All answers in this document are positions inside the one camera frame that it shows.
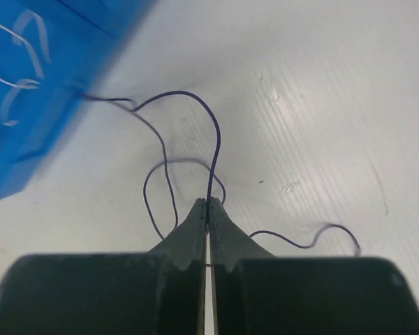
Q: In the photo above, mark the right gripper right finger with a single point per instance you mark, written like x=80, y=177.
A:
x=255, y=292

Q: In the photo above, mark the blue divided plastic bin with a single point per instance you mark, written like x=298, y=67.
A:
x=50, y=53

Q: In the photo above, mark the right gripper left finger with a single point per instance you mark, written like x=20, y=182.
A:
x=161, y=291

